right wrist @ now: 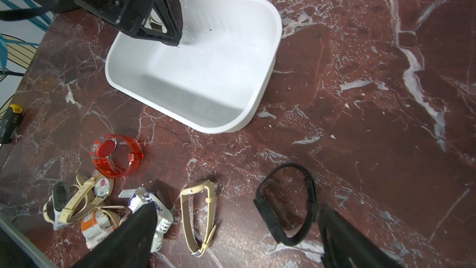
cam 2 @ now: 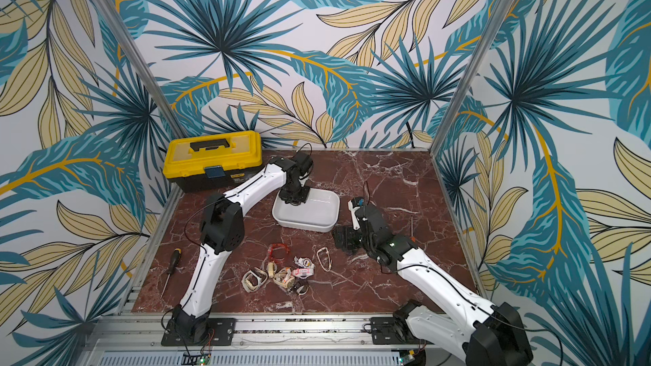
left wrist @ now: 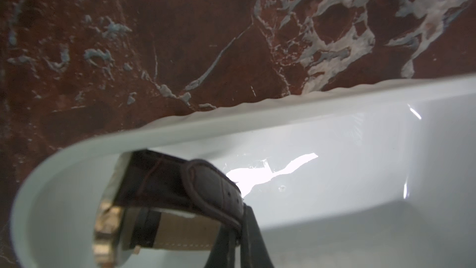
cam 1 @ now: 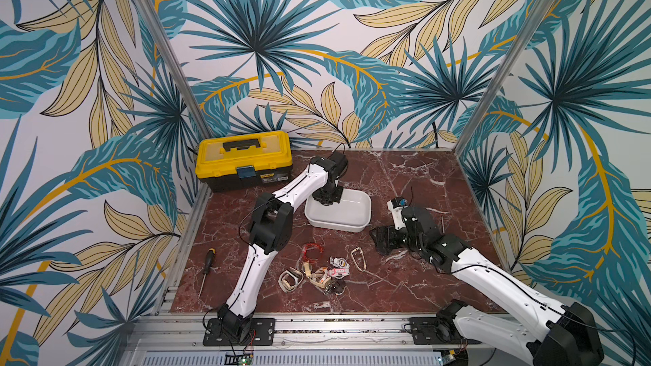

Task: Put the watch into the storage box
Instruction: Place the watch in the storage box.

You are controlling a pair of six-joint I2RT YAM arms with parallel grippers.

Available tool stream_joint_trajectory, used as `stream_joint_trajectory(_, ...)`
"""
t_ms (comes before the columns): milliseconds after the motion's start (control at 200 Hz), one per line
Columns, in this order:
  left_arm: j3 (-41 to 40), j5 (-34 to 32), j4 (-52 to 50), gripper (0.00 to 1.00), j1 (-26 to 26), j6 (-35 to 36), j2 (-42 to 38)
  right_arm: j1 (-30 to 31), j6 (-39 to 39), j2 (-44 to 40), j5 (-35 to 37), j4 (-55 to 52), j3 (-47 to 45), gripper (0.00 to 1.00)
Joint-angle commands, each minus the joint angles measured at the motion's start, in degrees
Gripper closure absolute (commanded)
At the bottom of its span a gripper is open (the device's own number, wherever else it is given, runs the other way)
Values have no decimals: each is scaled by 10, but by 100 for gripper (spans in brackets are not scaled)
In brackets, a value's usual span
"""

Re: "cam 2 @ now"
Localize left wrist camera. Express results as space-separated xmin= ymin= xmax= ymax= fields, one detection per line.
xmin=291 ymin=152 xmax=314 ymax=180

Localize cream square-face watch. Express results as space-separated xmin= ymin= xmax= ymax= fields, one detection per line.
xmin=316 ymin=247 xmax=332 ymax=272

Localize orange screwdriver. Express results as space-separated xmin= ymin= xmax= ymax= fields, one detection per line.
xmin=410 ymin=216 xmax=415 ymax=241

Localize pink white watch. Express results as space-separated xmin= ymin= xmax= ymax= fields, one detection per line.
xmin=292 ymin=257 xmax=315 ymax=280

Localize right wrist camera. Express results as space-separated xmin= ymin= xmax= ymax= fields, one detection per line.
xmin=348 ymin=197 xmax=364 ymax=230

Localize small cream watch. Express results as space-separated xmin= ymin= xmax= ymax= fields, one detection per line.
xmin=266 ymin=261 xmax=277 ymax=278

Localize black yellow screwdriver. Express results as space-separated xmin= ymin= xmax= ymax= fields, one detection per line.
xmin=161 ymin=248 xmax=182 ymax=295

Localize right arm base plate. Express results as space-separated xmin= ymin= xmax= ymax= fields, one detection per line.
xmin=370 ymin=316 xmax=420 ymax=345

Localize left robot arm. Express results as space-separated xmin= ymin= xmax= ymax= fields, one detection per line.
xmin=169 ymin=152 xmax=314 ymax=346

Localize aluminium front rail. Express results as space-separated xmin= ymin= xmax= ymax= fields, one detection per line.
xmin=78 ymin=313 xmax=463 ymax=365

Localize yellow and black toolbox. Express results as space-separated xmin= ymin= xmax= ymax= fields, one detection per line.
xmin=163 ymin=130 xmax=263 ymax=193

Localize white plastic storage box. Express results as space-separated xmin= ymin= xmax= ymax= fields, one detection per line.
xmin=272 ymin=189 xmax=340 ymax=233

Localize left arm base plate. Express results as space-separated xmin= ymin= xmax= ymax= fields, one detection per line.
xmin=161 ymin=318 xmax=237 ymax=347

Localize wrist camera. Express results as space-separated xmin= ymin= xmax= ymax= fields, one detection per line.
xmin=291 ymin=152 xmax=314 ymax=180
xmin=348 ymin=197 xmax=364 ymax=230

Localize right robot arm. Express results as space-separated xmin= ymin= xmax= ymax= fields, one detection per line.
xmin=332 ymin=197 xmax=533 ymax=365

